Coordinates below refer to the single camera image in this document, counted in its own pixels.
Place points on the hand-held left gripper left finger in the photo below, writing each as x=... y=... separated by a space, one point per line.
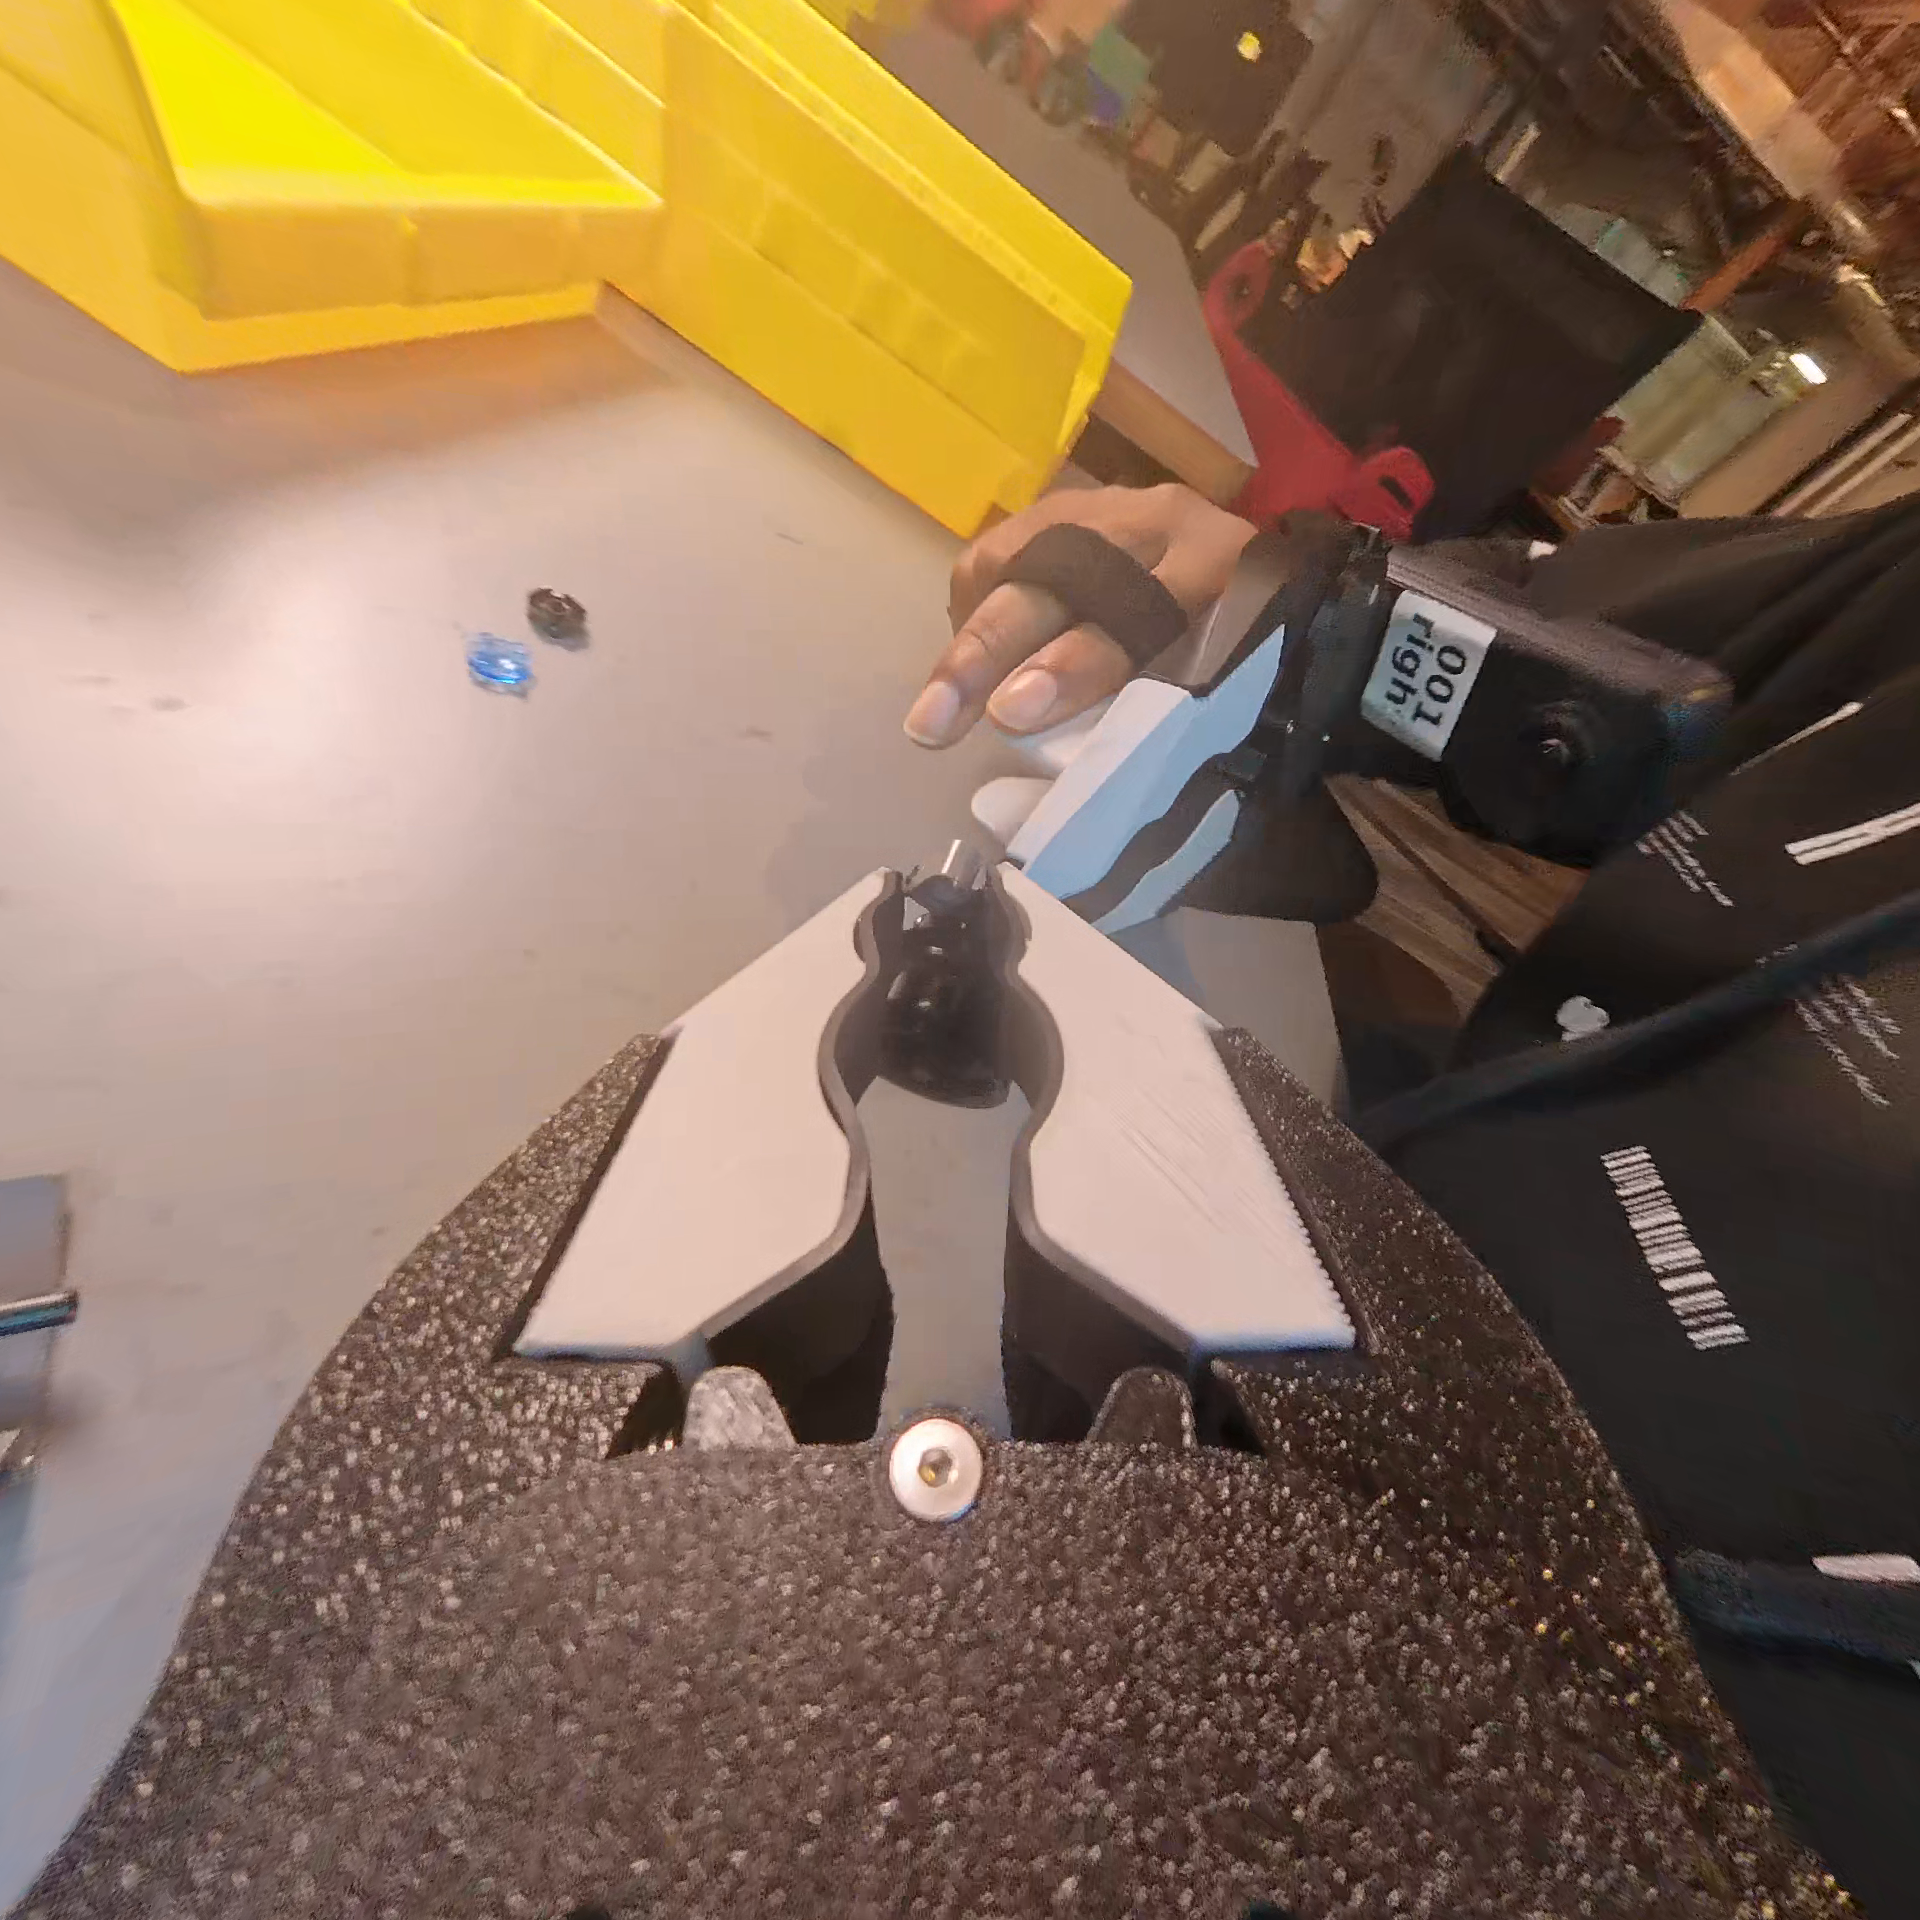
x=720 y=1184

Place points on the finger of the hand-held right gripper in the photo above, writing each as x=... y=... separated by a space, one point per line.
x=1184 y=750
x=1184 y=866

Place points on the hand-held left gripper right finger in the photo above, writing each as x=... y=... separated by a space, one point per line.
x=1170 y=1171

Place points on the black toy wheel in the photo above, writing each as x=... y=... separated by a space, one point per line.
x=945 y=1020

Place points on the person's right forearm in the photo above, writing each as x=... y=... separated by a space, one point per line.
x=1800 y=600

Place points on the red flexible tub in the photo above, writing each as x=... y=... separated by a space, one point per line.
x=1290 y=435

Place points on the clear blue round stud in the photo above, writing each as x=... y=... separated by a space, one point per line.
x=498 y=664

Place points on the black round brick piece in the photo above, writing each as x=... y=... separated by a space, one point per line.
x=557 y=612

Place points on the grey panel brick assembly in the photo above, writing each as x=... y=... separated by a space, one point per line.
x=31 y=1244

